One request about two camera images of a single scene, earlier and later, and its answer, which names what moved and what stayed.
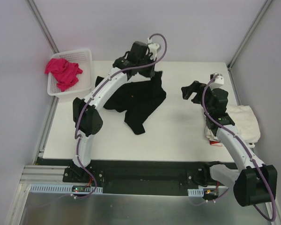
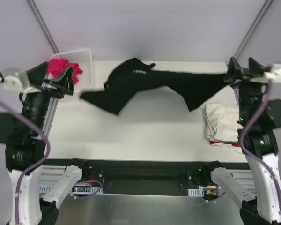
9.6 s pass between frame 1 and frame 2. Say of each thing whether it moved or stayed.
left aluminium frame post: stayed
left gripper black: moved
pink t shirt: stayed
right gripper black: moved
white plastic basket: stayed
